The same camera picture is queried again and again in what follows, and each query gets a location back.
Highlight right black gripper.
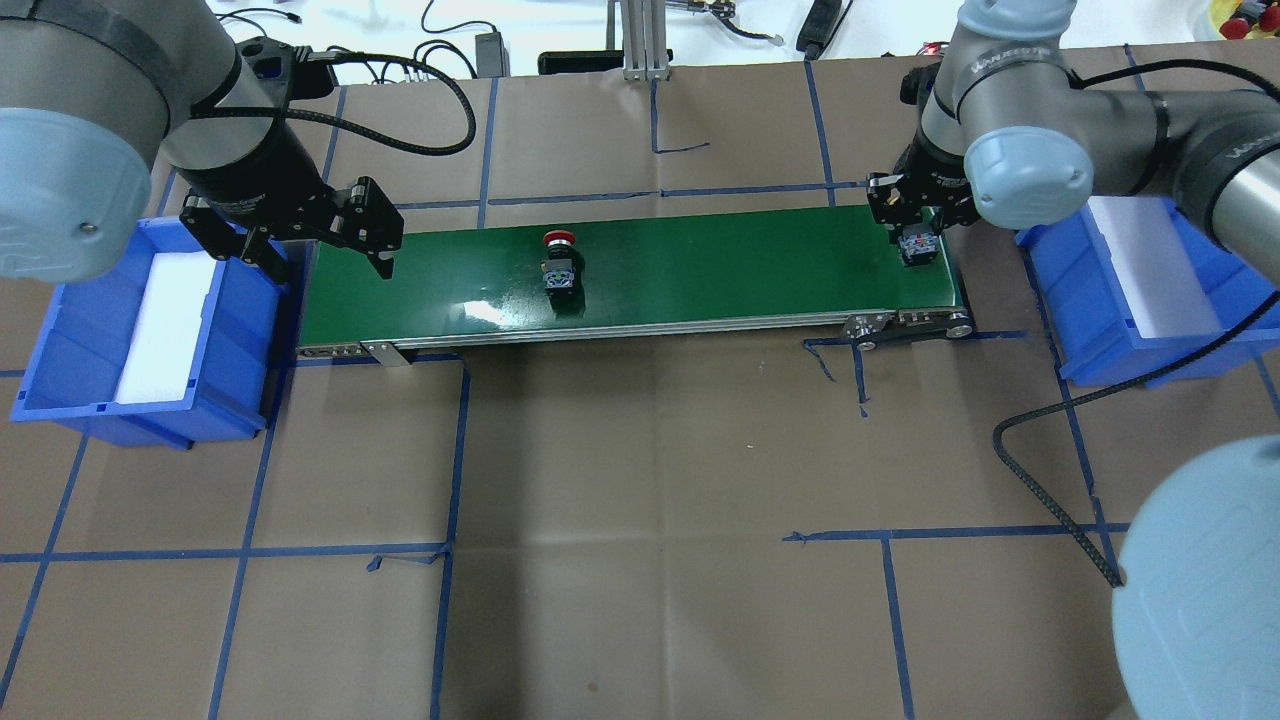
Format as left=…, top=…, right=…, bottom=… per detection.
left=867, top=140, right=980, bottom=231

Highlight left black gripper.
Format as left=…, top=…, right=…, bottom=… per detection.
left=178, top=150, right=404, bottom=286

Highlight yellow push button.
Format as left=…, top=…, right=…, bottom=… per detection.
left=895, top=224, right=941, bottom=266

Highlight red push button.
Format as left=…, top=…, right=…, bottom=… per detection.
left=541, top=229, right=585, bottom=302

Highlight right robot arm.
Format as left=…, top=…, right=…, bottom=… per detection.
left=867, top=1, right=1279, bottom=719

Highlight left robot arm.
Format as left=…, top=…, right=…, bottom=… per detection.
left=1, top=1, right=403, bottom=284

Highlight green conveyor belt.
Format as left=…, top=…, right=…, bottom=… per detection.
left=298, top=206, right=973, bottom=359

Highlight white foam pad left bin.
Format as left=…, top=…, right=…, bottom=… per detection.
left=114, top=252, right=218, bottom=404

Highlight white foam pad bin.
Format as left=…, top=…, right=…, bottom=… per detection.
left=114, top=252, right=218, bottom=404
left=1085, top=196, right=1222, bottom=340

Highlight left blue plastic bin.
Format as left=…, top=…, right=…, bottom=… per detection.
left=10, top=218, right=283, bottom=450

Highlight blue plastic bin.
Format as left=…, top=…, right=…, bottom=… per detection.
left=10, top=218, right=283, bottom=450
left=1015, top=199, right=1274, bottom=387

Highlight right blue plastic bin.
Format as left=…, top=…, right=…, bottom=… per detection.
left=1015, top=199, right=1274, bottom=387

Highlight white foam pad right bin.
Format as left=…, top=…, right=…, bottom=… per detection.
left=1085, top=196, right=1222, bottom=340

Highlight black power adapter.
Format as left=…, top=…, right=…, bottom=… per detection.
left=474, top=29, right=511, bottom=78

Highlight black braided cable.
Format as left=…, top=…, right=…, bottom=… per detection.
left=992, top=290, right=1280, bottom=589

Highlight aluminium frame post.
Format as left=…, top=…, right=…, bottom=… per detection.
left=605, top=0, right=671, bottom=82

